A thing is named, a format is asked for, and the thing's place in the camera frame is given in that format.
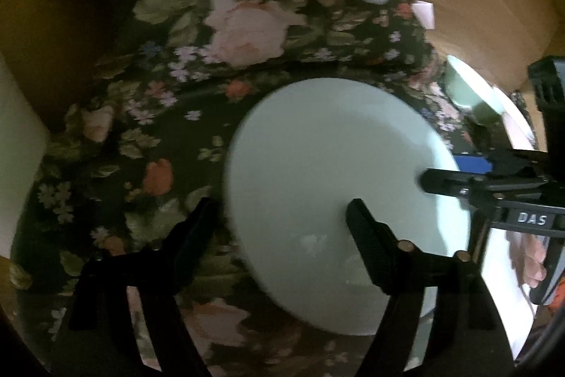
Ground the pink bowl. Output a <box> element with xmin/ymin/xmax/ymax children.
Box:
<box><xmin>475</xmin><ymin>82</ymin><xmax>535</xmax><ymax>150</ymax></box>

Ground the mint green plate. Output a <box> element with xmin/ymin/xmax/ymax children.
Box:
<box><xmin>224</xmin><ymin>78</ymin><xmax>470</xmax><ymax>336</ymax></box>

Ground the white plate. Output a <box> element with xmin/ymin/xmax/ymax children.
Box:
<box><xmin>406</xmin><ymin>229</ymin><xmax>537</xmax><ymax>370</ymax></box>

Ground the mint green bowl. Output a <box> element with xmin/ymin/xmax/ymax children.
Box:
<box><xmin>444</xmin><ymin>55</ymin><xmax>504</xmax><ymax>125</ymax></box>

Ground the person's right hand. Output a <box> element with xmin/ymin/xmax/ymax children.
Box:
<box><xmin>507</xmin><ymin>231</ymin><xmax>547</xmax><ymax>288</ymax></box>

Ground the floral dark tablecloth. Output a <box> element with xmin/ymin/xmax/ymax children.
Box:
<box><xmin>12</xmin><ymin>0</ymin><xmax>472</xmax><ymax>376</ymax></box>

